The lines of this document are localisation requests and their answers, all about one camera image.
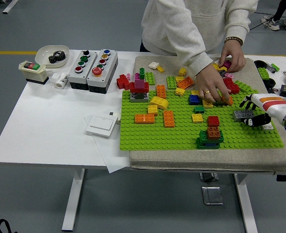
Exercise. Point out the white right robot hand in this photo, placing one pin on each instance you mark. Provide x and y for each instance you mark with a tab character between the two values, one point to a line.
266	103

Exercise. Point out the person's left hand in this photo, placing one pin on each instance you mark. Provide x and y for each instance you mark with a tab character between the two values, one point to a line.
235	57

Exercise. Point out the person's right hand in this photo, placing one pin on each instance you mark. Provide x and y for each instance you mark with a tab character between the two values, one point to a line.
209	83

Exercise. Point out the magenta brick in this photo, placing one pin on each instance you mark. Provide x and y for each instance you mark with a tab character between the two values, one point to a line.
227	64

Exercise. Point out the dark grey brick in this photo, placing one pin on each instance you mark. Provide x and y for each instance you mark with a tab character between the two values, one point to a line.
222	73

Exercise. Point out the yellow square brick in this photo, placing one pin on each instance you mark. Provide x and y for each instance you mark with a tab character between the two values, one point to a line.
216	66
152	109
180	91
179	78
197	118
182	71
195	92
207	104

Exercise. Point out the red rounded brick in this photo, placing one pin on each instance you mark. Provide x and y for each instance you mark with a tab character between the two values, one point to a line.
232	88

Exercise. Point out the grey long brick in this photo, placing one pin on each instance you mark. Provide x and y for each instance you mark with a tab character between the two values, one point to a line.
242	114

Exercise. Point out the person's left forearm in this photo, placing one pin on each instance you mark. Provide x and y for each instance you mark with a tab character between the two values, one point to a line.
240	26

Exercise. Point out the person's right forearm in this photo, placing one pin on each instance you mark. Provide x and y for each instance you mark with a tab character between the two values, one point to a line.
193	57

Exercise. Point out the blue square brick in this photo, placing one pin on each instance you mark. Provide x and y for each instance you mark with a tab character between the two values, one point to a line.
194	99

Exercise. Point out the green long brick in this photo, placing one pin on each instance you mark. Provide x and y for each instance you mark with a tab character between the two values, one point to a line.
172	82
246	87
150	78

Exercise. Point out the dark green small brick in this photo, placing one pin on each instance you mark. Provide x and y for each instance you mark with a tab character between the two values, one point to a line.
199	109

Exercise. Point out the red square brick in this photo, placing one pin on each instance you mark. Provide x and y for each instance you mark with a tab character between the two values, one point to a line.
213	121

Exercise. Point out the dark orange square brick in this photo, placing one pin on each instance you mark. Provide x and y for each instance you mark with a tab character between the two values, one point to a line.
213	133

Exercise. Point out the yellow narrow brick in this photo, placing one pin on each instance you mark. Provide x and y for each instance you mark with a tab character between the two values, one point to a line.
160	69

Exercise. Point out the yellow curved brick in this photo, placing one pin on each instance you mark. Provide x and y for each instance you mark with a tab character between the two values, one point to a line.
159	102

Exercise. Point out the white square brick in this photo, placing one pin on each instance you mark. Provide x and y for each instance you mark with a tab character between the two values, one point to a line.
154	65

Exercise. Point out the green stacked bricks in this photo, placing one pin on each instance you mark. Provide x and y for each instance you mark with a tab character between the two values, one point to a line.
201	142

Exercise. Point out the green studded baseplate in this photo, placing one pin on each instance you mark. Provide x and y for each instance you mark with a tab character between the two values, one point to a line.
181	136

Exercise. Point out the blue flat brick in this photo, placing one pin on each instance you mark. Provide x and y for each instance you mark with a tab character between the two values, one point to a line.
210	145

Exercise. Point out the green narrow brick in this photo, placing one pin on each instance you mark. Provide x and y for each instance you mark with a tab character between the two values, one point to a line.
142	71

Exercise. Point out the pink tall brick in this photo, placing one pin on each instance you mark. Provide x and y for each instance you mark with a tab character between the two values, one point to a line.
139	83

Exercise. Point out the red wide brick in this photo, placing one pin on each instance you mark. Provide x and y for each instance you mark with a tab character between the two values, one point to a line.
132	87

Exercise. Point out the grey square brick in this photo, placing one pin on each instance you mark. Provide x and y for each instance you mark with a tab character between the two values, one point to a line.
132	99

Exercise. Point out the small pink brick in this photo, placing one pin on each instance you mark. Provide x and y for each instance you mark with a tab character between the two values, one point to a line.
128	76

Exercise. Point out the red stepped brick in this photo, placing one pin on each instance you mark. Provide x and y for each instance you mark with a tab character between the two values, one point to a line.
122	82

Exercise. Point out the white square plate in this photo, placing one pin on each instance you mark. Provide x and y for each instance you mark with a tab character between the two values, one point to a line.
269	128

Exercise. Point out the silver black tool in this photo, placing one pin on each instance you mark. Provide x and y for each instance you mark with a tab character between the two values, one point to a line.
270	67

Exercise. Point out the background person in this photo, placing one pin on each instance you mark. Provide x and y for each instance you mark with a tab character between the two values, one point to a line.
278	12

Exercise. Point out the metal floor box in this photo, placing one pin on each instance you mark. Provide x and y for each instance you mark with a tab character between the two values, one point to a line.
208	176

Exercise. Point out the grey emergency stop box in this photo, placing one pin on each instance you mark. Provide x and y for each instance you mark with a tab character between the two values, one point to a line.
107	70

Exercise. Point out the white table leg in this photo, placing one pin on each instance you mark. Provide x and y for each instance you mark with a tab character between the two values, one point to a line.
72	199
247	206

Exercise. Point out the metal floor plate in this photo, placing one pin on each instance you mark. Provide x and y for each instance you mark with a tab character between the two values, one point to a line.
212	195

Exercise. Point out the white paper sheet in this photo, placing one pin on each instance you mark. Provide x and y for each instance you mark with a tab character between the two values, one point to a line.
113	160

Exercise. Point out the grey four-button box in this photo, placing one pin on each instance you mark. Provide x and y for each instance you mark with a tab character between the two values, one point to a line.
74	75

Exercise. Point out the white pipe fitting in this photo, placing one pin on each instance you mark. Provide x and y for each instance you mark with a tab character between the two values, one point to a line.
61	81

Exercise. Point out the black gear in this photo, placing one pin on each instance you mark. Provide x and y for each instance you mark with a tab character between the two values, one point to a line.
57	57

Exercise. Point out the white dish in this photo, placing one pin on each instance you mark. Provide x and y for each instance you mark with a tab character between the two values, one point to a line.
42	57

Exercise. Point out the white table foot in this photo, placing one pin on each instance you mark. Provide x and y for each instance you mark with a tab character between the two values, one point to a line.
10	6

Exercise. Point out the white wall switch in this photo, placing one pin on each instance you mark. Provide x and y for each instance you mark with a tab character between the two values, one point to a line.
100	126

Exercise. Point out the cream switch box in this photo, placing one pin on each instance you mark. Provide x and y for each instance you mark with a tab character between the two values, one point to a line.
33	70

